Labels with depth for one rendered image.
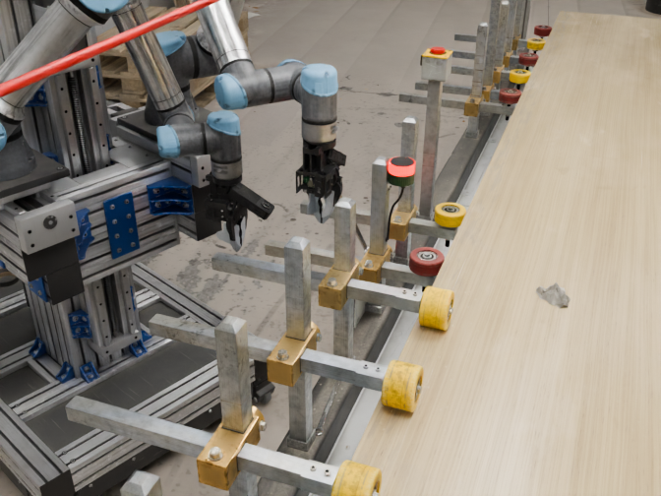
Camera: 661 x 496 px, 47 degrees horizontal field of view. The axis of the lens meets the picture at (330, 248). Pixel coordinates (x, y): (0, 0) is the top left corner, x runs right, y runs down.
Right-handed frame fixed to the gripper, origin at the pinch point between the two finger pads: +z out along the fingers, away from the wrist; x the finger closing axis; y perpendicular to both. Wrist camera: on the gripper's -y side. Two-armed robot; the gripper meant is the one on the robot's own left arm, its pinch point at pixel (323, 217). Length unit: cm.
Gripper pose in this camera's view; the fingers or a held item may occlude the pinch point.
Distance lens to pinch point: 174.2
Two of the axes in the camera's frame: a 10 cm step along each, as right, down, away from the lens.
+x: 9.3, 1.9, -3.1
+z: -0.1, 8.6, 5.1
